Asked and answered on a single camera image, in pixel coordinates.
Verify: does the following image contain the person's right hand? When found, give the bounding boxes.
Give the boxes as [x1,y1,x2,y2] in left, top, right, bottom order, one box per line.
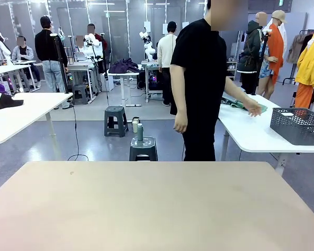
[173,119,188,134]

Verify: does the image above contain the person's left hand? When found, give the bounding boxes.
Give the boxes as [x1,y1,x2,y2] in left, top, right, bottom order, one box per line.
[247,100,263,118]

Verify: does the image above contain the green towel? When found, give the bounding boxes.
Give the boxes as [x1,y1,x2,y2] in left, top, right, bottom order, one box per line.
[230,102,268,115]

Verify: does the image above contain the grey plastic lattice basket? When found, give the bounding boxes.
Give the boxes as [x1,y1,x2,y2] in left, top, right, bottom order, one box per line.
[270,107,314,146]

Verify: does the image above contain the person's right forearm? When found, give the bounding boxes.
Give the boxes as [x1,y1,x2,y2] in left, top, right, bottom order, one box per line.
[172,87,188,121]

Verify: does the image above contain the person's left forearm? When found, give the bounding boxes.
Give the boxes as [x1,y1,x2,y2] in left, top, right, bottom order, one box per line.
[223,77,252,108]

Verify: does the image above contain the large white table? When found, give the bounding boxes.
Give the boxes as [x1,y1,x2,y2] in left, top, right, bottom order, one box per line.
[0,92,74,160]
[217,93,314,173]

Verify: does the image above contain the dark grey plastic stool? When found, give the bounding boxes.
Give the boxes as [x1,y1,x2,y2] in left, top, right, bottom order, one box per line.
[129,136,159,162]
[72,84,90,105]
[104,106,129,138]

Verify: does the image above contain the black clothes rack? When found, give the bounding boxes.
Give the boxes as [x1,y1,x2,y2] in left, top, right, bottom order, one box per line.
[282,29,314,86]

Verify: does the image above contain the white shoe rack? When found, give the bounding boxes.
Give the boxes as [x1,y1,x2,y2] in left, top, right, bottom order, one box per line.
[226,60,239,81]

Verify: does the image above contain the person in black t-shirt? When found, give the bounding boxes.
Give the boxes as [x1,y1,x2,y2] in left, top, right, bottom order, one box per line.
[169,0,249,162]

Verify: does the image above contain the computer with coloured lights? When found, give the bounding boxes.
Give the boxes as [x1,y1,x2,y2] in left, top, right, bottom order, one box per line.
[148,73,163,91]

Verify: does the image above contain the mannequin dark hooded jacket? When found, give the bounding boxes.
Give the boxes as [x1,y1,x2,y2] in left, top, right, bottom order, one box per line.
[237,12,268,95]

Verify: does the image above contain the black tripod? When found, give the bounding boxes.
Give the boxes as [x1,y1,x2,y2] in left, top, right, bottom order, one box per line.
[99,32,110,92]
[50,32,70,94]
[252,29,273,95]

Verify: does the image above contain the mannequin orange robe beige cap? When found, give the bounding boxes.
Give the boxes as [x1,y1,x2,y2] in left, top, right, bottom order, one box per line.
[256,9,288,100]

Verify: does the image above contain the grey robot desk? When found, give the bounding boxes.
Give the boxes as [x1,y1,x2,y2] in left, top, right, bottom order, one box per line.
[140,60,165,103]
[66,60,97,102]

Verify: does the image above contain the small white standing desk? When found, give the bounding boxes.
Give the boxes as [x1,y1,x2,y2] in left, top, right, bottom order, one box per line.
[107,70,142,108]

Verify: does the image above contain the mannequin yellow jacket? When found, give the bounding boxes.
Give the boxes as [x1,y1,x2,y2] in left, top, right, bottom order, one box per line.
[294,13,314,110]

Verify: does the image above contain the brown coat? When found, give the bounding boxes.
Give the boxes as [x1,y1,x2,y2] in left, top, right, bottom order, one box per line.
[286,33,308,64]

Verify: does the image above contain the man white sweater black cap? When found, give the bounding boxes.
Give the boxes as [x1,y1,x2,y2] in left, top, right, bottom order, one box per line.
[156,21,179,107]

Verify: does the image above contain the purple clothes pile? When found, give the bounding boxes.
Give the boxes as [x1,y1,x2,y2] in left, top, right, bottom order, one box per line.
[108,58,141,74]

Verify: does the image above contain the person in red top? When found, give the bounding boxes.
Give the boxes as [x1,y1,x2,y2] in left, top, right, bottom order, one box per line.
[86,23,108,53]

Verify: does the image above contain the person in white top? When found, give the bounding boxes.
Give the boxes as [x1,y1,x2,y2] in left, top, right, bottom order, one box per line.
[74,35,86,53]

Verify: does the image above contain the man black sweater blue jeans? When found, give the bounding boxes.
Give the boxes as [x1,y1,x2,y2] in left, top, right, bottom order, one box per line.
[35,15,73,110]

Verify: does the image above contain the seated person grey jacket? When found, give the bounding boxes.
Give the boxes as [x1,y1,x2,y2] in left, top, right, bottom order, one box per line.
[11,36,42,88]

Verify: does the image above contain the black cloth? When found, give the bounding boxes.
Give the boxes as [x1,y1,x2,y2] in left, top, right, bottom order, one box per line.
[0,93,25,111]

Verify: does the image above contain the long white table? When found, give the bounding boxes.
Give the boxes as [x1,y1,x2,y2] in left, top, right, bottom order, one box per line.
[0,64,41,93]

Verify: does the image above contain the black floor cable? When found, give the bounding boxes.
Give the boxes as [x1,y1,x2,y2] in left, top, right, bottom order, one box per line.
[67,104,89,162]

